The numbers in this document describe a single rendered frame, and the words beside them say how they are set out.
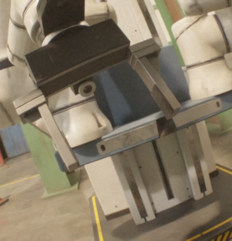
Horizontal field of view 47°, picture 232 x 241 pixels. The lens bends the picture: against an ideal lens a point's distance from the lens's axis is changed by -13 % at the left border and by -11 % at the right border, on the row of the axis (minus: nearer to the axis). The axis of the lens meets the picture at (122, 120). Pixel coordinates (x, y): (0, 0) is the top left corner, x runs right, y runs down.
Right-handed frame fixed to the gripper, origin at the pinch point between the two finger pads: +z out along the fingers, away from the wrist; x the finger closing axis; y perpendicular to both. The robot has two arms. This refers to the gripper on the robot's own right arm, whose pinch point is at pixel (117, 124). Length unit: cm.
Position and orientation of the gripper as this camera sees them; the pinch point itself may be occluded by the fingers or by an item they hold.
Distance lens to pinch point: 33.6
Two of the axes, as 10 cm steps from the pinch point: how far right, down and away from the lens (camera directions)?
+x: -8.6, 4.4, -2.7
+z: 5.1, 8.2, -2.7
